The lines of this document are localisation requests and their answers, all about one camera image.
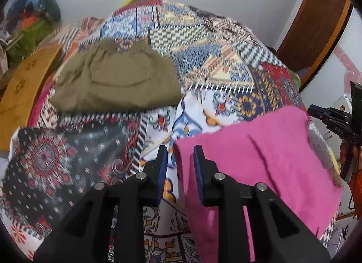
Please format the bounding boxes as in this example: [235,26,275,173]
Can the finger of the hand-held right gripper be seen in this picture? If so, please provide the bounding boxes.
[308,104,333,125]

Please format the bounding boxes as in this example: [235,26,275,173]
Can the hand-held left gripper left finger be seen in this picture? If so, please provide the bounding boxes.
[33,145,169,263]

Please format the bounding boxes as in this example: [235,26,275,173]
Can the grey fuzzy cloth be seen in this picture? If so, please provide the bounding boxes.
[307,122,344,187]

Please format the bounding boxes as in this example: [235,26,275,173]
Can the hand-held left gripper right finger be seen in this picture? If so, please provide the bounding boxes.
[193,145,331,263]

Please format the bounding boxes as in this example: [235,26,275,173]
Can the patchwork printed bed sheet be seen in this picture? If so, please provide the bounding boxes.
[0,0,357,263]

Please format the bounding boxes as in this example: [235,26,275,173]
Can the pile of clothes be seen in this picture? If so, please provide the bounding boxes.
[6,0,62,23]

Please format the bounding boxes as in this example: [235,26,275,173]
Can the person's right hand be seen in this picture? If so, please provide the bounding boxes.
[339,139,362,205]

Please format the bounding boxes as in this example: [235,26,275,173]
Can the light wooden board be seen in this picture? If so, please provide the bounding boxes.
[0,44,63,150]

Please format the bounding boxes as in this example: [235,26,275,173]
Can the pink pants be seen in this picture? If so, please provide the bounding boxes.
[172,105,344,263]

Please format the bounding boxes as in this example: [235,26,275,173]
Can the green fabric bag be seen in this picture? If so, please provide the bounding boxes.
[6,16,55,63]

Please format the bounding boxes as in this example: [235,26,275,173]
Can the olive green pants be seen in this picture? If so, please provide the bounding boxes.
[49,38,183,113]

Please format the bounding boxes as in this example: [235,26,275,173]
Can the wooden wardrobe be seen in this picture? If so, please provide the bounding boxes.
[276,0,354,85]

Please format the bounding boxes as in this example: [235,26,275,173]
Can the peach striped blanket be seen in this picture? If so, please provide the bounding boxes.
[61,17,106,51]

